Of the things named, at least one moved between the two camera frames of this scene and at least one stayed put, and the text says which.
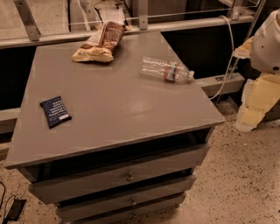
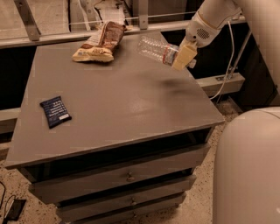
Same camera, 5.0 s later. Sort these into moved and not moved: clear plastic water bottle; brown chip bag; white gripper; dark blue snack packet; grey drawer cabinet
Moved: clear plastic water bottle; white gripper
Not moved: brown chip bag; dark blue snack packet; grey drawer cabinet
